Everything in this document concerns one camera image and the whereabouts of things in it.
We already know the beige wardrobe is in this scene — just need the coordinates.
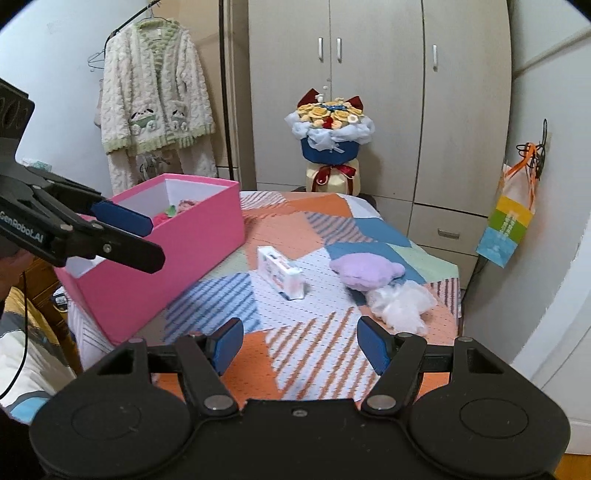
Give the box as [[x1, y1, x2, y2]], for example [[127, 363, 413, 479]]
[[226, 0, 514, 280]]

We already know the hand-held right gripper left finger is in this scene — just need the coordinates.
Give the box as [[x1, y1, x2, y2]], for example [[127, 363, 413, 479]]
[[92, 318, 245, 414]]

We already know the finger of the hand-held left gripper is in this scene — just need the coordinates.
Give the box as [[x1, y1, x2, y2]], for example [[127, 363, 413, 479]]
[[25, 166, 154, 237], [44, 203, 166, 274]]

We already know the colourful paper gift bag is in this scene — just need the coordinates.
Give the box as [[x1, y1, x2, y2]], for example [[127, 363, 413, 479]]
[[475, 144, 548, 268]]

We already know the black cable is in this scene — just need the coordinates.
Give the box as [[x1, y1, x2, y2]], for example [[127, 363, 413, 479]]
[[0, 271, 29, 400]]

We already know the purple plush toy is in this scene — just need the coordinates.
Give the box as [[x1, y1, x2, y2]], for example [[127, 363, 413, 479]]
[[330, 253, 407, 292]]

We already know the white tissue pack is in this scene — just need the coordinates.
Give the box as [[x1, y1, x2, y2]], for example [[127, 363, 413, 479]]
[[256, 246, 306, 302]]

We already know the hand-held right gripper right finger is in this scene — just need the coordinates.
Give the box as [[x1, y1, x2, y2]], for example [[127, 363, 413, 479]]
[[357, 318, 509, 414]]

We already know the wooden bedside cabinet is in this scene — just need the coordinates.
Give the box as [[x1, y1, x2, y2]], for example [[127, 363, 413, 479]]
[[23, 256, 86, 376]]

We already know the black wall hook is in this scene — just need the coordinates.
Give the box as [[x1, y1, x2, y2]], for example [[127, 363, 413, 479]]
[[515, 119, 553, 179]]

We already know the pink cardboard box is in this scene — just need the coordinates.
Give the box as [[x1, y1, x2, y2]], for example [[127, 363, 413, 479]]
[[54, 174, 246, 346]]

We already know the patchwork blanket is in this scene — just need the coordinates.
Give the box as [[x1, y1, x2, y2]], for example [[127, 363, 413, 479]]
[[69, 190, 463, 403]]

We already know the flower bouquet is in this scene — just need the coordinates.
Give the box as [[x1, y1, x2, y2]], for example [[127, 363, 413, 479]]
[[285, 90, 376, 197]]

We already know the black clothes rack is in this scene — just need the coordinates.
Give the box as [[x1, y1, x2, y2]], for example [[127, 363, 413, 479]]
[[106, 0, 234, 184]]

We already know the cream fleece robe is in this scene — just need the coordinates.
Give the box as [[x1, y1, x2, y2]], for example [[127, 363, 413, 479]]
[[95, 18, 219, 195]]

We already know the white plastic bag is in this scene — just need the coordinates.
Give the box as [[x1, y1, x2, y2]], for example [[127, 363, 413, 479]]
[[367, 280, 438, 336]]

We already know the yellow and blue quilt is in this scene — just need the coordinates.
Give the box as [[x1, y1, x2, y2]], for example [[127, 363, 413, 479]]
[[0, 286, 80, 418]]

